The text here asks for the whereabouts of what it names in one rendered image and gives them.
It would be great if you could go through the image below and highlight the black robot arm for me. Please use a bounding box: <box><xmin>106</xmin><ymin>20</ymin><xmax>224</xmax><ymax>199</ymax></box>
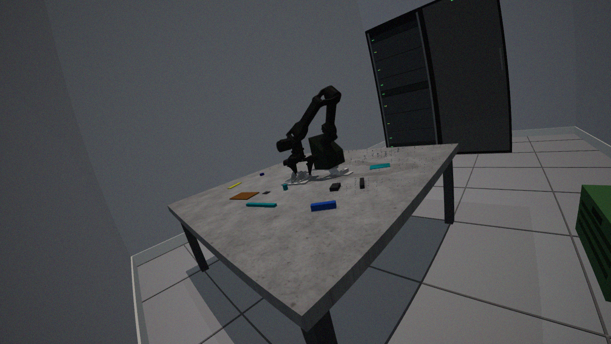
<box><xmin>276</xmin><ymin>85</ymin><xmax>342</xmax><ymax>164</ymax></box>

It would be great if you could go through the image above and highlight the blue rectangular block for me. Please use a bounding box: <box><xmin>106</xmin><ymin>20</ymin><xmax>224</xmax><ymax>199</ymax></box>
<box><xmin>311</xmin><ymin>200</ymin><xmax>336</xmax><ymax>211</ymax></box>

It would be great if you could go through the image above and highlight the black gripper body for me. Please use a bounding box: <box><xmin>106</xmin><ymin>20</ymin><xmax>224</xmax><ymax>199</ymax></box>
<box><xmin>283</xmin><ymin>147</ymin><xmax>318</xmax><ymax>166</ymax></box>

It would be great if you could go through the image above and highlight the brown flat rectangular plate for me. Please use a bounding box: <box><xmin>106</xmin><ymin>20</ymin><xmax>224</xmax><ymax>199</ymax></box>
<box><xmin>229</xmin><ymin>192</ymin><xmax>259</xmax><ymax>200</ymax></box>

